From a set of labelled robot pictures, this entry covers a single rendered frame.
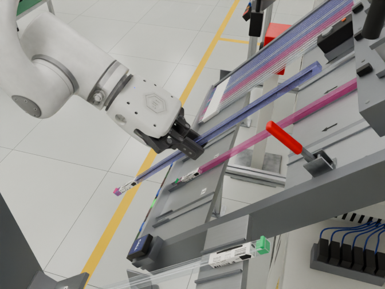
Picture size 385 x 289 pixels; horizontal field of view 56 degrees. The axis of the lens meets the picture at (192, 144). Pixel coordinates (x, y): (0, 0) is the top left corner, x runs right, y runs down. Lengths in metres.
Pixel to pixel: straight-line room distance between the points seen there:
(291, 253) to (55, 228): 1.18
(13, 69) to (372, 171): 0.47
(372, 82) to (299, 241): 0.56
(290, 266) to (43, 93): 0.67
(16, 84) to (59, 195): 1.44
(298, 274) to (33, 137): 1.80
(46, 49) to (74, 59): 0.04
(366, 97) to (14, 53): 0.45
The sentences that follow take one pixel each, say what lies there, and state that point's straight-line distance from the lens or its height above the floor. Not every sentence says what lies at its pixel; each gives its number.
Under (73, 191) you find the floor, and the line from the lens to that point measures 1.95.
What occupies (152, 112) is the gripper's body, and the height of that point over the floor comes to 1.06.
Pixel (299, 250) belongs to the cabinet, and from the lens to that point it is 0.96.
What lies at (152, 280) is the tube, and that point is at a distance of 0.53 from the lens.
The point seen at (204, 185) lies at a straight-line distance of 0.78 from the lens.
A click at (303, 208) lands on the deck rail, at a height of 1.00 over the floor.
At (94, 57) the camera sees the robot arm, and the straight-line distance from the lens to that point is 0.59.
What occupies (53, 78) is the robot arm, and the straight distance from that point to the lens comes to 0.56.
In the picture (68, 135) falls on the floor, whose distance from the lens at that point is 2.29.
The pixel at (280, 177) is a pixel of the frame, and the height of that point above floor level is 0.31.
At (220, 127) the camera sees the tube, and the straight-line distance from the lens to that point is 0.58.
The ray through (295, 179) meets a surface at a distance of 0.57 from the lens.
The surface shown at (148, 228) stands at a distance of 0.83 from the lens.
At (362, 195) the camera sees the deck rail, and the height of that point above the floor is 1.05.
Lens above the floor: 1.41
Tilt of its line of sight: 42 degrees down
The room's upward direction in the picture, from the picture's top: straight up
